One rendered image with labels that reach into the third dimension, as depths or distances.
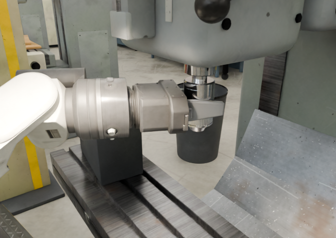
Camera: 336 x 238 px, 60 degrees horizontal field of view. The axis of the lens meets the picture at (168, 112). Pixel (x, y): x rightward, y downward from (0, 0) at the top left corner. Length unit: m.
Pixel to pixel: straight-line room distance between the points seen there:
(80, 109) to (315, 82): 0.55
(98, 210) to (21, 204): 1.66
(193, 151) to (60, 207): 1.13
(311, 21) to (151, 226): 0.49
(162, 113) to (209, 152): 2.20
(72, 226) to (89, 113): 1.74
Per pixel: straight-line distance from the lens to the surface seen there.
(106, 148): 0.74
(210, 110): 0.43
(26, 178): 2.39
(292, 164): 0.79
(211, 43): 0.31
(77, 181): 0.83
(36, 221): 2.22
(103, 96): 0.39
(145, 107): 0.39
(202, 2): 0.25
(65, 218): 2.17
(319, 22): 0.44
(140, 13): 0.34
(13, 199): 2.42
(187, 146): 2.55
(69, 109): 0.41
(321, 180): 0.76
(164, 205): 0.72
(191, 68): 0.42
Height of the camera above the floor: 1.39
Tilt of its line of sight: 22 degrees down
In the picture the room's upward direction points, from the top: straight up
